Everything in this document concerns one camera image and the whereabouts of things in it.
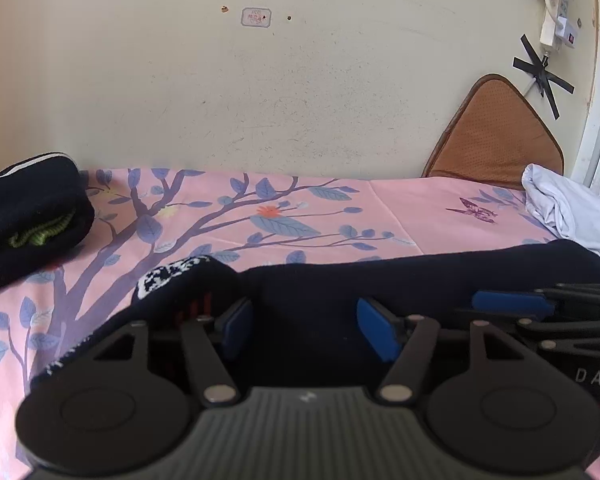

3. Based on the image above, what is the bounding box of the black tape cross lower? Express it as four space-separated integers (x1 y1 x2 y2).
513 35 574 120

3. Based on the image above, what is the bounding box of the white power strip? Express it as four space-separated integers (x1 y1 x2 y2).
521 0 578 68

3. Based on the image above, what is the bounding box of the pink floral bed sheet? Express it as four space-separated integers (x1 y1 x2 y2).
0 167 600 480

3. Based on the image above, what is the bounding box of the folded black garment stack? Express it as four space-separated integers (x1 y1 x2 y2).
0 152 95 288

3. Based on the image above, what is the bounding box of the brown seat cushion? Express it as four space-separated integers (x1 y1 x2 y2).
422 74 565 190

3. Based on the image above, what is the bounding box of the navy reindeer pattern sweater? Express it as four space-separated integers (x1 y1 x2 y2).
31 240 600 389

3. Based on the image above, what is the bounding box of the small wall sticker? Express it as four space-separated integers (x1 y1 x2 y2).
240 8 272 28

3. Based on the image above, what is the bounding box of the white cloth garment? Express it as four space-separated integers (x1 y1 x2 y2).
521 164 600 257

